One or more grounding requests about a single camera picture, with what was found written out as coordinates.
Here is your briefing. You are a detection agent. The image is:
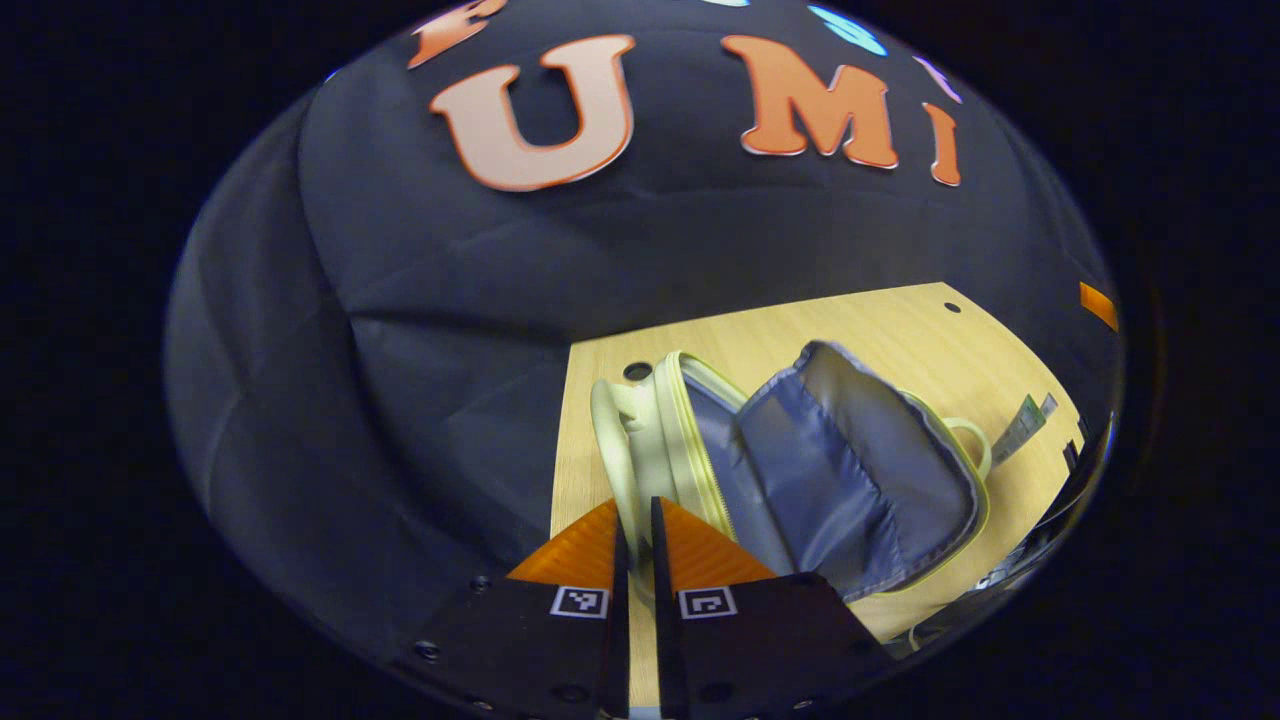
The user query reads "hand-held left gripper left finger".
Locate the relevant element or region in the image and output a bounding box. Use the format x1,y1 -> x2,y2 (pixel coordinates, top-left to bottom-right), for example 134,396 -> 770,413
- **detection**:
413,497 -> 632,720

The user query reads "black backdrop cloth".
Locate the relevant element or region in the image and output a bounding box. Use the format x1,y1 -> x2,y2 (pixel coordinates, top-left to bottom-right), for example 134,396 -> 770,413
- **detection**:
165,0 -> 1121,661

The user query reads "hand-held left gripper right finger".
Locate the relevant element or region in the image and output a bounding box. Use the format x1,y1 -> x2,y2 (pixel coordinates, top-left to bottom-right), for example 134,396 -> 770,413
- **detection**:
650,496 -> 893,720

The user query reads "pale yellow suitcase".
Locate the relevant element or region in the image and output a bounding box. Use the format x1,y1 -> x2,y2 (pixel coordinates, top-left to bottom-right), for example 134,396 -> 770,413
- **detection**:
590,340 -> 993,606

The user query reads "white tube with green label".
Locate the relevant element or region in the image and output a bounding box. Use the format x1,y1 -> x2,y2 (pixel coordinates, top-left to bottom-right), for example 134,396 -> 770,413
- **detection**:
990,393 -> 1059,469

